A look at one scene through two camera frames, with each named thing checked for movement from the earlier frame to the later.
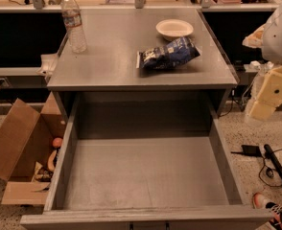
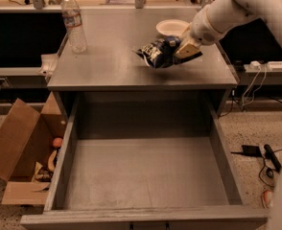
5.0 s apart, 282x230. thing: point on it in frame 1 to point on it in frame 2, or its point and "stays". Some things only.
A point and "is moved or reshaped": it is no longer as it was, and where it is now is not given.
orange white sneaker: (259, 202) to (267, 198)
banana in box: (51, 163) stays
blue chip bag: (169, 56) is moved or reshaped
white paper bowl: (174, 29) stays
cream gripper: (280, 38) to (202, 30)
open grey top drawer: (145, 161) stays
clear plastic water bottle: (72, 16) stays
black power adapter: (249, 150) stays
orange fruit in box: (57, 142) stays
